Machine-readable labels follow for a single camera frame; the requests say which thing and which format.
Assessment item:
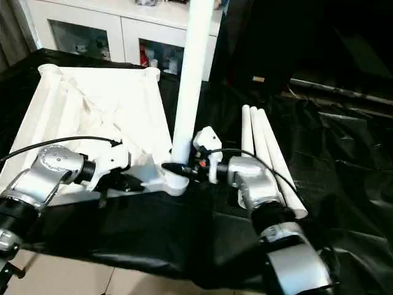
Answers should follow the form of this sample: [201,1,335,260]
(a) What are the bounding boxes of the black mat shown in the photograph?
[0,47,393,295]

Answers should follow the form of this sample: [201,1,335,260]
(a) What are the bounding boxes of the dark metal pole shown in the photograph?
[290,78,393,104]

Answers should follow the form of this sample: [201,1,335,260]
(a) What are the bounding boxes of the white plastic table leg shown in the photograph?
[257,108,308,219]
[169,0,222,168]
[237,104,255,210]
[249,106,288,197]

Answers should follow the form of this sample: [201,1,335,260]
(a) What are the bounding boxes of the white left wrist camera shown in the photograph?
[88,140,131,193]

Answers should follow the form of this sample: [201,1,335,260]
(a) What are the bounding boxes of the white glass-door cabinet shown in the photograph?
[26,0,228,82]

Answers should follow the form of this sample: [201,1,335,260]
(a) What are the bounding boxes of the grey curtain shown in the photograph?
[0,0,39,73]

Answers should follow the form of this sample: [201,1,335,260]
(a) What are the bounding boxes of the black left camera cable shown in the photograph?
[0,136,119,163]

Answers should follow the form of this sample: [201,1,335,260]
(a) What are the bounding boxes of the white plastic table top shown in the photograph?
[0,63,190,207]

